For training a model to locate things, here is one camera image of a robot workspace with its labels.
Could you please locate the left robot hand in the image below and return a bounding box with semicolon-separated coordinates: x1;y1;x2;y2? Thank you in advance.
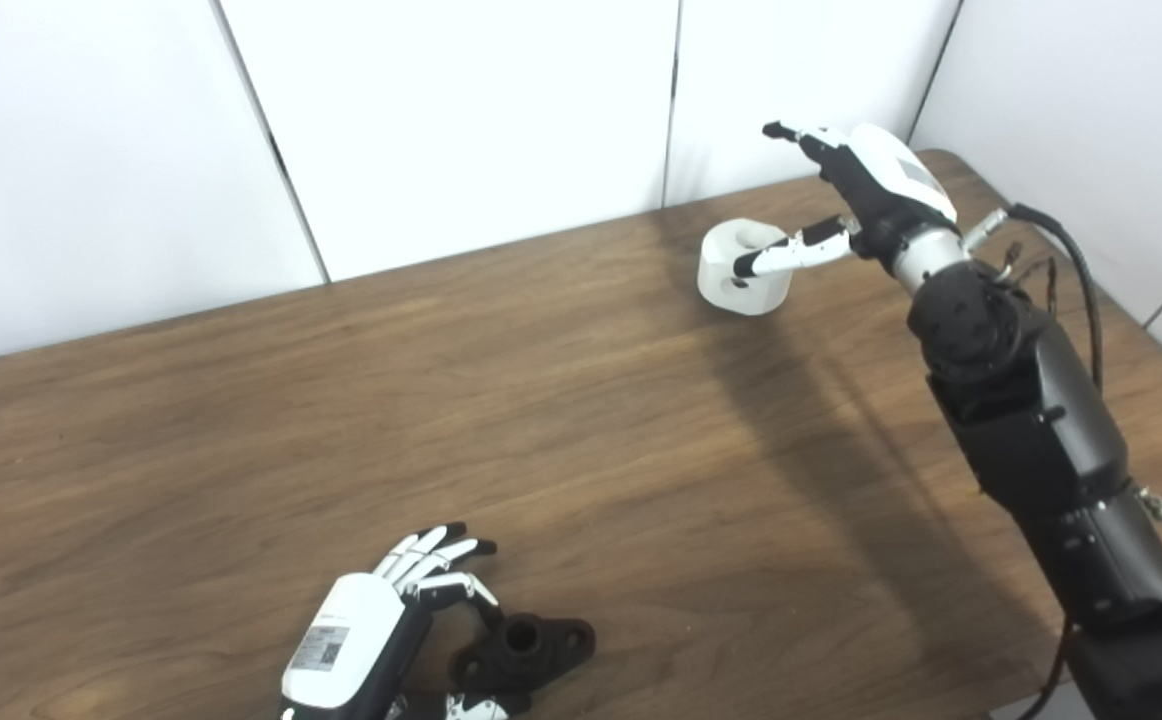
279;522;512;720

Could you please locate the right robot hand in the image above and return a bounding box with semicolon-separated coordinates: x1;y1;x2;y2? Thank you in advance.
733;121;960;279

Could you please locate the black flanged holder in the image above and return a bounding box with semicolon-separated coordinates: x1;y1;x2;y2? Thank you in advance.
449;612;597;716

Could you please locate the round white piece with holes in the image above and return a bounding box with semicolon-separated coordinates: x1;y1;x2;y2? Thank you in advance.
697;220;794;317

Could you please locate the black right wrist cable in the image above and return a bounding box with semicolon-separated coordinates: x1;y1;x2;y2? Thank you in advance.
1006;203;1104;391

